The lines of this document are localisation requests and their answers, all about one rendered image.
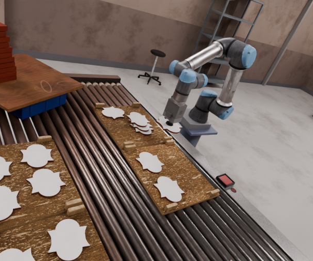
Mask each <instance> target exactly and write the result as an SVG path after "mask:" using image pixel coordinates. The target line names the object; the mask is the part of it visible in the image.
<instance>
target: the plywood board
mask: <svg viewBox="0 0 313 261"><path fill-rule="evenodd" d="M12 56H13V57H15V66H16V67H17V70H16V71H17V75H16V76H17V79H16V80H12V81H7V82H3V83H0V108H2V109H4V110H5V111H7V112H11V111H14V110H17V109H20V108H24V107H27V106H30V105H33V104H36V103H39V102H42V101H44V100H48V99H51V98H54V97H57V96H60V95H63V94H66V93H69V92H72V91H75V90H78V89H81V88H84V85H83V84H82V83H80V82H78V81H76V80H74V79H72V78H70V77H69V76H67V75H65V74H63V73H61V72H59V71H57V70H56V69H54V68H52V67H50V66H48V65H46V64H44V63H43V62H41V61H39V60H37V59H35V58H33V57H31V56H30V55H28V54H26V53H19V54H12Z"/></svg>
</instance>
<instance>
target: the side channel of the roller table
mask: <svg viewBox="0 0 313 261"><path fill-rule="evenodd" d="M63 74H65V75H67V76H69V77H70V78H72V79H74V80H76V81H78V82H80V81H82V82H84V83H86V82H87V81H88V82H90V83H92V82H96V83H99V82H102V83H104V82H108V83H111V82H113V83H116V82H118V83H120V81H121V78H120V77H119V76H118V75H94V74H70V73H63Z"/></svg>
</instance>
